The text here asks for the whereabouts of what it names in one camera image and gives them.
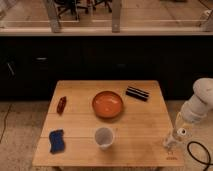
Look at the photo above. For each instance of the office chair base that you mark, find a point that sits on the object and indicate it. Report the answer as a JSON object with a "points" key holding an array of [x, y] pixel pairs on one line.
{"points": [[74, 5]]}

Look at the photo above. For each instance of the wooden table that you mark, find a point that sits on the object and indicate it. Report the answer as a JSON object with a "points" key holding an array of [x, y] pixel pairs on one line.
{"points": [[139, 130]]}

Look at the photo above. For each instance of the black striped box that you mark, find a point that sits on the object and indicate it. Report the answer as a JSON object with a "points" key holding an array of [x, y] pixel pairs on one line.
{"points": [[137, 93]]}

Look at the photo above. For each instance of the red toy figure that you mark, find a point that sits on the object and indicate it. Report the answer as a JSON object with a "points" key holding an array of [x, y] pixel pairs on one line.
{"points": [[61, 105]]}

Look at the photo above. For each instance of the dark cabinet counter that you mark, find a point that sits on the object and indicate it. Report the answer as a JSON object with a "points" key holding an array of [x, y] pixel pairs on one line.
{"points": [[32, 64]]}

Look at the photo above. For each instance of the white cup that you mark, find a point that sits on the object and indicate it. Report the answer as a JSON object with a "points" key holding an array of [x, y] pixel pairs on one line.
{"points": [[104, 137]]}

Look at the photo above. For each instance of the orange bowl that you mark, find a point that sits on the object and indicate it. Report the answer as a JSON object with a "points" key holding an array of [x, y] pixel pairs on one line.
{"points": [[107, 104]]}

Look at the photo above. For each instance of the blue sponge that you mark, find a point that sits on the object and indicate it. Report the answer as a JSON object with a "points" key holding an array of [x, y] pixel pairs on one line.
{"points": [[56, 141]]}

